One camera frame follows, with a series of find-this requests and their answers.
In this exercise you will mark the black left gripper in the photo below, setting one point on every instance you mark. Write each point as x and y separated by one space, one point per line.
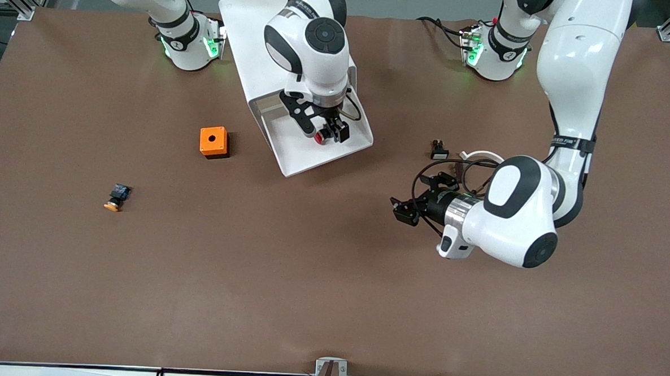
437 206

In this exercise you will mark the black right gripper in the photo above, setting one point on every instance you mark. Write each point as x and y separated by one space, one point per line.
331 120

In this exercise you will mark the white curved bracket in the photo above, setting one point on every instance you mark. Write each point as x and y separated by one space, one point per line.
483 155

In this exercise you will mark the brown table cover mat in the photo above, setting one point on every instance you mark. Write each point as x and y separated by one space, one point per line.
331 278

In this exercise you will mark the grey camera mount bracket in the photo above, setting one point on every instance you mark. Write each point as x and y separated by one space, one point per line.
331 368

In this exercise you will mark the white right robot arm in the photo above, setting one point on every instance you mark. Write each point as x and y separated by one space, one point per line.
318 51

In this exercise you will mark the orange-capped push button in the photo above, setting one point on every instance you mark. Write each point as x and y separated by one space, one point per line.
117 196

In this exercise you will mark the orange box with hole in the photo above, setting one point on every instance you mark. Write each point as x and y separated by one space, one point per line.
212 140

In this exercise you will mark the black white-faced switch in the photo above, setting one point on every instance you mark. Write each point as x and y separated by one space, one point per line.
439 152

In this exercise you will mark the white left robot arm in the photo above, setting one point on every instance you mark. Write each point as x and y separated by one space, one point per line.
578 51

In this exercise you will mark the small brown block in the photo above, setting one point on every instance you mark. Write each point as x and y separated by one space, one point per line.
457 168

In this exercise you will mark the red-capped push button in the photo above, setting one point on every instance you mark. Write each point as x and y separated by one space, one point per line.
321 137

